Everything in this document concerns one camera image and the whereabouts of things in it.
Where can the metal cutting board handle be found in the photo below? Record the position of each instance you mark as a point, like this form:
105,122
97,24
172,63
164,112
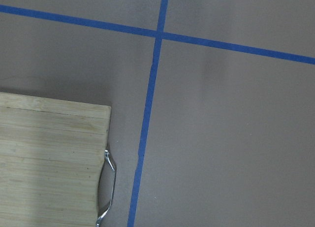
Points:
106,187

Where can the wooden cutting board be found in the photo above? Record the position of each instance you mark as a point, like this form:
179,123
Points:
51,156

